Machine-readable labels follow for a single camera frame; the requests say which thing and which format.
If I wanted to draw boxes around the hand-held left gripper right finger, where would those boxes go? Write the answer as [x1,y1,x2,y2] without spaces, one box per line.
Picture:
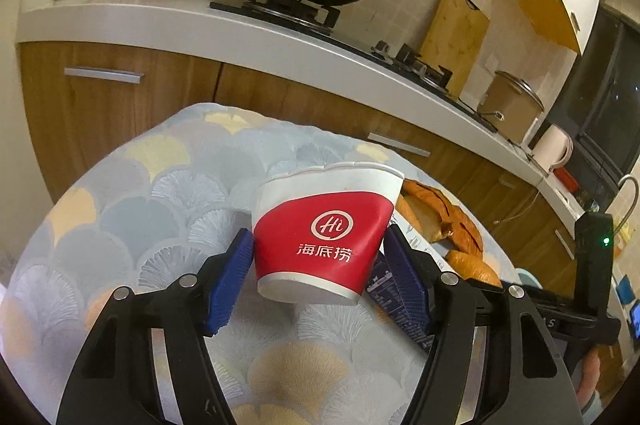
[382,225,586,425]

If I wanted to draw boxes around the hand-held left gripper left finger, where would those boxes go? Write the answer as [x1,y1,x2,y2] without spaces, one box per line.
[56,227,256,425]

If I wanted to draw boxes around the red and white paper cup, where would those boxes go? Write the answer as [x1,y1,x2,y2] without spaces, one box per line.
[251,161,406,306]

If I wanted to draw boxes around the rounded orange peel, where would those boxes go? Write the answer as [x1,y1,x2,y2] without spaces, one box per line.
[445,250,503,288]

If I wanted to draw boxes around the metal faucet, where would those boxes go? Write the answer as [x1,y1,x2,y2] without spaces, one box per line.
[612,175,640,236]

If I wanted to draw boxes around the flat orange peel piece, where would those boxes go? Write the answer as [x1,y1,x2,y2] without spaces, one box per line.
[400,179,486,253]

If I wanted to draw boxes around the red tray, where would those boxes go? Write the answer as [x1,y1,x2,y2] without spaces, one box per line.
[552,167,578,190]

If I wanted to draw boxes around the round table with patterned cloth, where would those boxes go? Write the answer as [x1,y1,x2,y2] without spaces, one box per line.
[0,102,521,425]

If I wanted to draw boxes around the white electric kettle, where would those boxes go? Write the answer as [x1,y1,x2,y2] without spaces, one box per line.
[532,125,575,173]

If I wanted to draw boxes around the dark window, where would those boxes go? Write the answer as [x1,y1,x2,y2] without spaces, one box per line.
[545,2,640,206]

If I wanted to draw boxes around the brown rice cooker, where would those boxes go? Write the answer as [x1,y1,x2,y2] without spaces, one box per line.
[477,71,545,144]

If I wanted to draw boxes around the wooden base cabinets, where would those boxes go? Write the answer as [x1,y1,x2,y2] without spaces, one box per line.
[17,42,581,286]

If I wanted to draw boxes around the wooden cutting board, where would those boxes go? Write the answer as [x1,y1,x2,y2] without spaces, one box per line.
[419,0,491,98]

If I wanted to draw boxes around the black glass gas stove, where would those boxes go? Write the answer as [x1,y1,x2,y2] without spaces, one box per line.
[210,0,501,133]

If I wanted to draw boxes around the white and yellow wall cabinet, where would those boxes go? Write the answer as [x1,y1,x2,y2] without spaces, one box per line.
[494,0,601,54]

